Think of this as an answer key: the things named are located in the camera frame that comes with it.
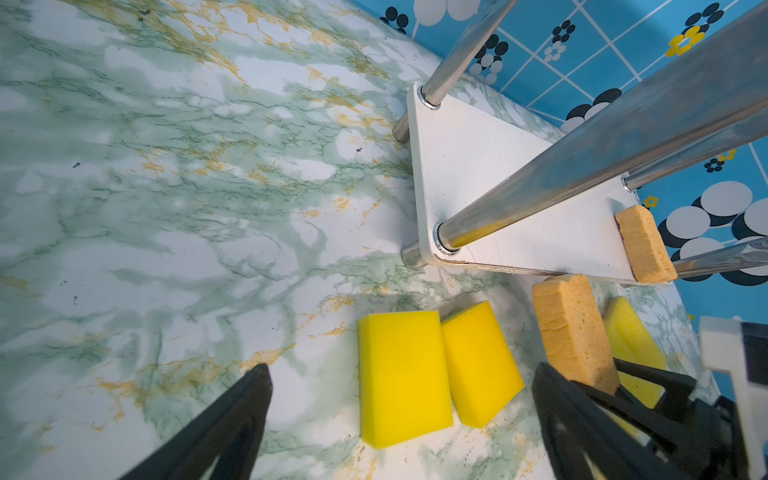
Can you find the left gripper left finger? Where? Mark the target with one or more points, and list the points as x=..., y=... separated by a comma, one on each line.
x=223, y=440

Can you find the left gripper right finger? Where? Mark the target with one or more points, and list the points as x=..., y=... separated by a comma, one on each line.
x=578, y=434

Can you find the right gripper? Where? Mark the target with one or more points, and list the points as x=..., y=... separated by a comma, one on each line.
x=701, y=440

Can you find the orange sponge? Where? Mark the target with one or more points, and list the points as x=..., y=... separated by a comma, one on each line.
x=644, y=246
x=573, y=333

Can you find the yellow sponge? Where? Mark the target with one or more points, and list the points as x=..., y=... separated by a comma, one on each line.
x=483, y=375
x=404, y=385

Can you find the white two-tier shelf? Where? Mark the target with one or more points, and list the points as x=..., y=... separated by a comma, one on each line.
x=492, y=196

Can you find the yellow sponge front diagonal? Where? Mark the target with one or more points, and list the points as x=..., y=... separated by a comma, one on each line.
x=631, y=341

